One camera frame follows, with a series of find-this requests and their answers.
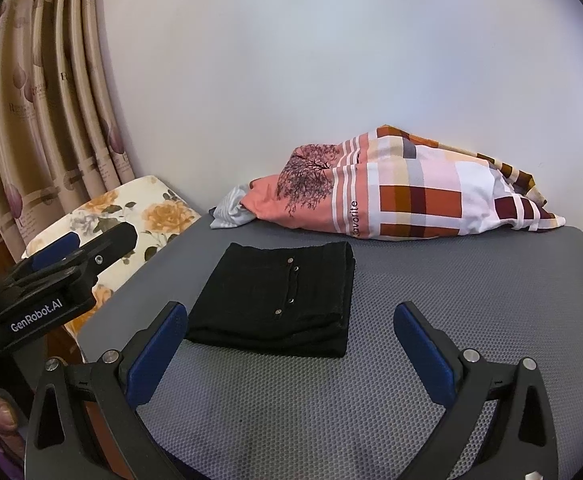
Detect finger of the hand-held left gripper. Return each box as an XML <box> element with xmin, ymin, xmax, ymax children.
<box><xmin>74</xmin><ymin>221</ymin><xmax>139</xmax><ymax>289</ymax></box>
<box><xmin>20</xmin><ymin>231</ymin><xmax>81</xmax><ymax>273</ymax></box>

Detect person's left hand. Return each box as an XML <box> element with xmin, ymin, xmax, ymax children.
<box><xmin>0</xmin><ymin>399</ymin><xmax>23</xmax><ymax>433</ymax></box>

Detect black pants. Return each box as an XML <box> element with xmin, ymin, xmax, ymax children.
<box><xmin>186</xmin><ymin>241</ymin><xmax>357</xmax><ymax>359</ymax></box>

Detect floral yellow pillow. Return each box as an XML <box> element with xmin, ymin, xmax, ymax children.
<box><xmin>22</xmin><ymin>175</ymin><xmax>202</xmax><ymax>363</ymax></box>

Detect beige printed curtain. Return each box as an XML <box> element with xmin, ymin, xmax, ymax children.
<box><xmin>0</xmin><ymin>0</ymin><xmax>142</xmax><ymax>261</ymax></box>

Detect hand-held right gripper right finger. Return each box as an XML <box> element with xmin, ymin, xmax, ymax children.
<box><xmin>394</xmin><ymin>301</ymin><xmax>558</xmax><ymax>480</ymax></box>

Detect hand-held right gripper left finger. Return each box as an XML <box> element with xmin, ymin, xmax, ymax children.
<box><xmin>24</xmin><ymin>301</ymin><xmax>188</xmax><ymax>480</ymax></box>

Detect grey striped cloth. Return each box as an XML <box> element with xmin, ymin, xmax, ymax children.
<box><xmin>209</xmin><ymin>185</ymin><xmax>257</xmax><ymax>231</ymax></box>

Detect grey mesh mattress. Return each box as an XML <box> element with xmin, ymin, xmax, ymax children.
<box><xmin>74</xmin><ymin>215</ymin><xmax>583</xmax><ymax>480</ymax></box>

